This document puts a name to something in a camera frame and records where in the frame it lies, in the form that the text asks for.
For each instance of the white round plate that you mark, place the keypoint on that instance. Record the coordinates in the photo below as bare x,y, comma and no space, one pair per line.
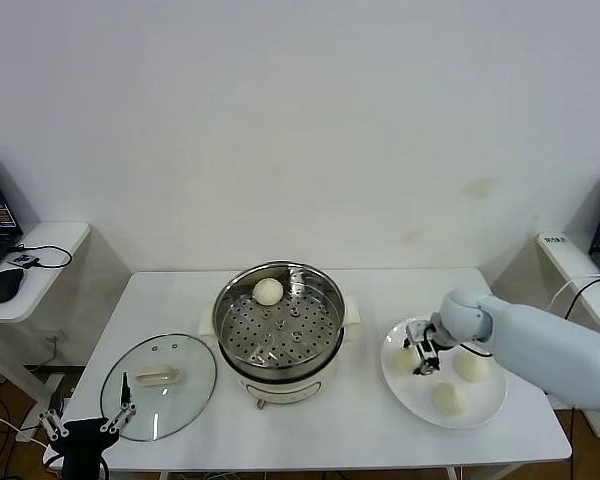
480,405

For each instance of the black computer mouse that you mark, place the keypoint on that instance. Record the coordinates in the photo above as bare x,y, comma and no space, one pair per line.
5,286

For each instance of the small printed desk label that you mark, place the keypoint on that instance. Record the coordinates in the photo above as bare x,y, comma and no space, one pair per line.
553,239

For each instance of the white steamed baozi bun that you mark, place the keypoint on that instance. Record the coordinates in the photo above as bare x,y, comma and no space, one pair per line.
267,292
450,399
404,361
471,368

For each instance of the round glass pot lid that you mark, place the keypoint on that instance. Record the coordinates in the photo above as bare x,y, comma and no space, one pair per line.
180,400

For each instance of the white side table with label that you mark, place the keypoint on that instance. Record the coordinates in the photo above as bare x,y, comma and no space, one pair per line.
575,260

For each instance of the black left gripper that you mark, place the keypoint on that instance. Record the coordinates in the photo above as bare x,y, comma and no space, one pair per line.
85,445

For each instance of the small black usb device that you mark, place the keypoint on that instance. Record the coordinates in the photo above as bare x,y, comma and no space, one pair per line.
24,260

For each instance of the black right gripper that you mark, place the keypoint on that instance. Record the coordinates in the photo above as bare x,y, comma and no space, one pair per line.
439,337

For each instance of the white wall socket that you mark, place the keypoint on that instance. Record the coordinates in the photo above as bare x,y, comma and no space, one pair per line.
54,340

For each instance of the stainless steel steamer basket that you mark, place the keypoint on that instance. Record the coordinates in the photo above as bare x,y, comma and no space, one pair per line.
250,330

